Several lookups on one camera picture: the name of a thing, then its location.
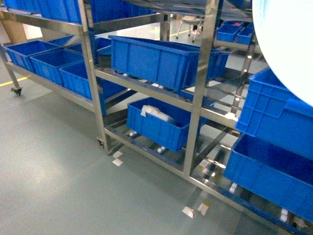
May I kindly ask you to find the blue crate with plastic bags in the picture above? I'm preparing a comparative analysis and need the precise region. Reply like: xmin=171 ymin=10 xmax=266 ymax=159
xmin=126 ymin=97 xmax=216 ymax=153

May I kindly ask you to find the blue bin left shelf far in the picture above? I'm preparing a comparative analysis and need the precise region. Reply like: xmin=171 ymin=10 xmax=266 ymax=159
xmin=5 ymin=40 xmax=60 ymax=73

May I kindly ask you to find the blue crate right lower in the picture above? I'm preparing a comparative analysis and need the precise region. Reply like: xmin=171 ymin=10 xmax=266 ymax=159
xmin=224 ymin=134 xmax=313 ymax=222

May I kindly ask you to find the light blue oval tray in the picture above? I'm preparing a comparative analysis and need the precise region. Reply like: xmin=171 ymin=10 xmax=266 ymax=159
xmin=252 ymin=0 xmax=313 ymax=105

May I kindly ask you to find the blue bin left shelf middle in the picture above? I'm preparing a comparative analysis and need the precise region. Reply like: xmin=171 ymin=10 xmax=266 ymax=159
xmin=30 ymin=49 xmax=84 ymax=86

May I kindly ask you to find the blue bin shelf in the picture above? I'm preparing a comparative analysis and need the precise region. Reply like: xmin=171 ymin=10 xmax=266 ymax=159
xmin=59 ymin=61 xmax=128 ymax=116
xmin=30 ymin=49 xmax=84 ymax=86
xmin=5 ymin=40 xmax=60 ymax=73

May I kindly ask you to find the stainless steel shelf rack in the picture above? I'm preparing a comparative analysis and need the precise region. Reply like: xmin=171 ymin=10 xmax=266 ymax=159
xmin=0 ymin=0 xmax=303 ymax=235

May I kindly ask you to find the white stool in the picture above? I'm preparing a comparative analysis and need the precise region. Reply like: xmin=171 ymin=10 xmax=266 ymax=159
xmin=176 ymin=16 xmax=204 ymax=43

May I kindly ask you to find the blue crate right upper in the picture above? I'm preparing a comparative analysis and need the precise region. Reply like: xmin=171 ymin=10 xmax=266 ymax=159
xmin=235 ymin=68 xmax=313 ymax=159

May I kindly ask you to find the blue bin left shelf front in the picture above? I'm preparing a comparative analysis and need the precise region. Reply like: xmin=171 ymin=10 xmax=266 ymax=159
xmin=59 ymin=61 xmax=128 ymax=116

